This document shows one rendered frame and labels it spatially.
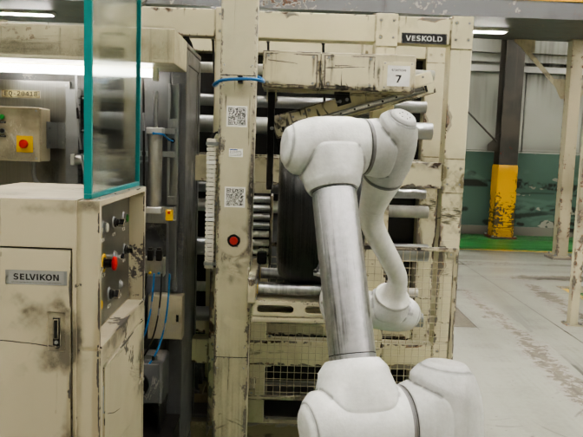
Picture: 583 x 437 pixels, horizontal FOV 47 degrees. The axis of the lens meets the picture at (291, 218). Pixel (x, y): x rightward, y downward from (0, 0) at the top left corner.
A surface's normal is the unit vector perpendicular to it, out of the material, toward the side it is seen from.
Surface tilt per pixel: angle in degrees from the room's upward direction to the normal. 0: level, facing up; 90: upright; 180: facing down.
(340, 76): 90
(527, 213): 90
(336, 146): 72
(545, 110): 90
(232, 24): 90
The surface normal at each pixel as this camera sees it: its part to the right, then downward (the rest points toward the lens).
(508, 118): 0.01, 0.11
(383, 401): 0.36, -0.38
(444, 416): 0.20, -0.13
